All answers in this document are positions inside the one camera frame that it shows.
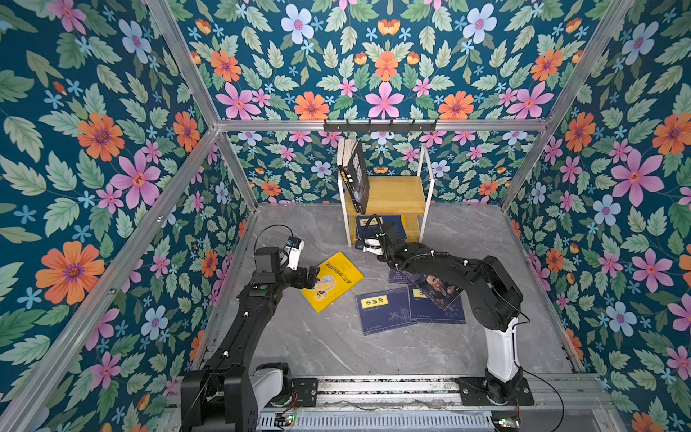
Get aluminium front rail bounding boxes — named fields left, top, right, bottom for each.
left=166, top=374, right=617, bottom=411

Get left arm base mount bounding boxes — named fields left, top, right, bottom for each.
left=266, top=377, right=320, bottom=410

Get yellow cartoon book on table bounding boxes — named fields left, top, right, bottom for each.
left=301, top=252, right=365, bottom=313

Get purple book underneath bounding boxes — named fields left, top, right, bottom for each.
left=389, top=269, right=419, bottom=285

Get wooden white frame shelf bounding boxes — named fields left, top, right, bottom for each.
left=365, top=145, right=435, bottom=242

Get purple portrait book top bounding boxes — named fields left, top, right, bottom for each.
left=413, top=275, right=462, bottom=311

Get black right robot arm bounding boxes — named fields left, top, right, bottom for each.
left=356, top=215, right=524, bottom=405

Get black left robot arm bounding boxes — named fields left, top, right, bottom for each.
left=180, top=237, right=319, bottom=431

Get black wall hook rail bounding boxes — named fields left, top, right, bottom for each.
left=322, top=119, right=437, bottom=134

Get yellow book on shelf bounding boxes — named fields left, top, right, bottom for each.
left=349, top=215, right=419, bottom=241

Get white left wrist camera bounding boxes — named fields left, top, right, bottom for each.
left=284, top=236, right=305, bottom=271

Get black book standing on shelf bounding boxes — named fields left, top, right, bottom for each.
left=337, top=137, right=358, bottom=210

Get black wolf cover book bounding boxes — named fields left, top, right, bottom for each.
left=345, top=140, right=370, bottom=215

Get navy book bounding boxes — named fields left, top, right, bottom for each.
left=356, top=215, right=408, bottom=239
left=356, top=286, right=417, bottom=336
left=408, top=287, right=466, bottom=324

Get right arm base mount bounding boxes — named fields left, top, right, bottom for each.
left=455, top=374, right=536, bottom=406

